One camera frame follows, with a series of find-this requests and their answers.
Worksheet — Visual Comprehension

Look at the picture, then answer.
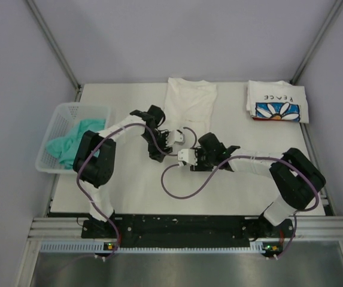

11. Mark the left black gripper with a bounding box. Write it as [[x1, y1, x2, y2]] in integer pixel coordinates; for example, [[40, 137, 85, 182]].
[[142, 129, 172, 163]]

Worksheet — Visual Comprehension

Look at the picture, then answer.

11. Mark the folded white daisy t-shirt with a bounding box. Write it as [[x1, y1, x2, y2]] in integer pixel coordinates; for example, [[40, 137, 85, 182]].
[[246, 80, 309, 124]]

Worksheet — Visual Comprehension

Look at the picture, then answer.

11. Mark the left aluminium corner post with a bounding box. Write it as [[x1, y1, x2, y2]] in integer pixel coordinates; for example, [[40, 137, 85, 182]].
[[23, 0, 81, 90]]

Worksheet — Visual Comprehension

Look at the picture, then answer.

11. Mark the white plastic laundry basket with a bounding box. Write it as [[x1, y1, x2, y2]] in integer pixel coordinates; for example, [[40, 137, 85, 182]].
[[35, 102, 113, 175]]

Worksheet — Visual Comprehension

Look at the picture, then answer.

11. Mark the aluminium corner post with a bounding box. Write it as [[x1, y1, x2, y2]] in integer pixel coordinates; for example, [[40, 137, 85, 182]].
[[290, 0, 343, 85], [23, 0, 81, 90]]

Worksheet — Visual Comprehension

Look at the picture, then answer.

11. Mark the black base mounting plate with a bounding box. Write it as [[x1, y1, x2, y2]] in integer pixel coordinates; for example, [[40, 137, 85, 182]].
[[81, 214, 293, 249]]

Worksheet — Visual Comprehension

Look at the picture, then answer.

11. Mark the grey slotted cable duct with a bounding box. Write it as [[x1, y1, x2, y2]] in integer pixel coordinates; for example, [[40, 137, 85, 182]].
[[40, 241, 266, 255]]

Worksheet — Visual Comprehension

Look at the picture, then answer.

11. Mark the white floral print t-shirt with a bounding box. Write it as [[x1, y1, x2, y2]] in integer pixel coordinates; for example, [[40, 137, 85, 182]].
[[163, 78, 218, 146]]

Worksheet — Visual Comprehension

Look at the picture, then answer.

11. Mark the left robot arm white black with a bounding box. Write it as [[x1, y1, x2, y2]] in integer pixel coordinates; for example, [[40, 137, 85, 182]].
[[73, 105, 172, 237]]

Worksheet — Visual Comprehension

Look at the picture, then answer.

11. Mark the right aluminium corner post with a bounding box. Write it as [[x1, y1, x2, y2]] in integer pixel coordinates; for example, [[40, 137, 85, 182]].
[[290, 0, 343, 85]]

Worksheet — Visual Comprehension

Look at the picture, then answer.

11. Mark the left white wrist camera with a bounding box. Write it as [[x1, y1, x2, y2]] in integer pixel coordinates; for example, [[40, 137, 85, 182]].
[[168, 130, 186, 145]]

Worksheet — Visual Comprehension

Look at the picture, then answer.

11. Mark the aluminium front frame rail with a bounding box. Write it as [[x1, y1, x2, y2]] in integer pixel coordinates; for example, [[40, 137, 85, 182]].
[[28, 216, 343, 241]]

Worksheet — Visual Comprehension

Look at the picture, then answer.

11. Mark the teal t-shirt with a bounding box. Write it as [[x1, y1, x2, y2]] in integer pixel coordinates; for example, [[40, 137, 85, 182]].
[[45, 118, 106, 170]]

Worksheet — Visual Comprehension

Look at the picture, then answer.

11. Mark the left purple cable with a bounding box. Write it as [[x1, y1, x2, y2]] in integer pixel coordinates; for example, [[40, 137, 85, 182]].
[[77, 122, 198, 261]]

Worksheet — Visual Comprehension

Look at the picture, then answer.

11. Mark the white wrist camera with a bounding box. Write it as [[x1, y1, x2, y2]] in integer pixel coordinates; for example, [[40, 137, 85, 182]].
[[177, 148, 198, 166], [168, 130, 186, 145]]

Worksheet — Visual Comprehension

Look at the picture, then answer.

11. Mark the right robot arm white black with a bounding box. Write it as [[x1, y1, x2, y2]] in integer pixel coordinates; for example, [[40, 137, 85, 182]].
[[178, 133, 326, 239]]

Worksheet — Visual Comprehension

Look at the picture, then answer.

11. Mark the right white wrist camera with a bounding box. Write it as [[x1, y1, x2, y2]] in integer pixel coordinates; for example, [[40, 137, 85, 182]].
[[177, 148, 198, 166]]

